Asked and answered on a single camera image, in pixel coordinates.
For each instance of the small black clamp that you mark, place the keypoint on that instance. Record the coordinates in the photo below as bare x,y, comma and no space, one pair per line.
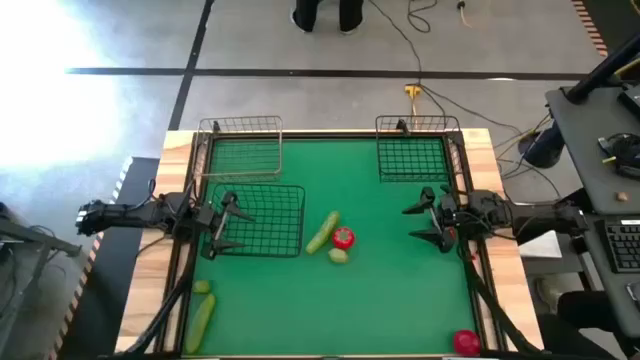
216,126
401,126

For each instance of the grey desk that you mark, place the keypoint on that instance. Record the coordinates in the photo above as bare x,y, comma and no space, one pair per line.
585,150

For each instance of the green toy lime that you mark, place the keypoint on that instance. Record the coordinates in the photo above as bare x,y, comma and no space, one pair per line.
338,255
201,286

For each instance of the red toy tomato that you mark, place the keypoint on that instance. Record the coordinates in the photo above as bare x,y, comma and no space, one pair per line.
343,239
466,342

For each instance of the white paper sheet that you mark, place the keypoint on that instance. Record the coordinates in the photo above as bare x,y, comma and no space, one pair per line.
542,246

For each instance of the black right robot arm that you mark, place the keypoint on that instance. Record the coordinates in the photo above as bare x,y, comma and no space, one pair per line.
540,220

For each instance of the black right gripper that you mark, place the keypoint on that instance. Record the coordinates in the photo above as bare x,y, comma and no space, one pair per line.
452,217

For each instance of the black keyboard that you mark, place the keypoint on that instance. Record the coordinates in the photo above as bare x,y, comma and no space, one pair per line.
625,245

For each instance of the dark round stand base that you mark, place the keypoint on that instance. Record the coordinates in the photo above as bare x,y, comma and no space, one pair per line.
542,145

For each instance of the green table mat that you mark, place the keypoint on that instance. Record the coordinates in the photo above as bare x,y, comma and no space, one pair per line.
390,300

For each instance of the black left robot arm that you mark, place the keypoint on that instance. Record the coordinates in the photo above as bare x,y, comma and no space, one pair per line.
130,215

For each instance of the green toy cucumber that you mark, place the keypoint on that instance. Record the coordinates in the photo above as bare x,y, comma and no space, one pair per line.
200,322
323,232

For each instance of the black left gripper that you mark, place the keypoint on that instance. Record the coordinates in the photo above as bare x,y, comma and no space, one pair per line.
210,225

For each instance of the grey metal stand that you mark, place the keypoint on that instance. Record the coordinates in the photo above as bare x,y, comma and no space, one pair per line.
30,240

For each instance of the black slanted pole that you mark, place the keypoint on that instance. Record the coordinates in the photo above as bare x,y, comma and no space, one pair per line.
605,70

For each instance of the black striped floor ramp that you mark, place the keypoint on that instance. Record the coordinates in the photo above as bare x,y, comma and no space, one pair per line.
120,210

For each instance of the small brown object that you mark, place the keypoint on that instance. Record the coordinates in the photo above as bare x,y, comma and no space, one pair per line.
621,196

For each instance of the yellow power plug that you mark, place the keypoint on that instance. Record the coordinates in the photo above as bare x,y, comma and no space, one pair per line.
413,91

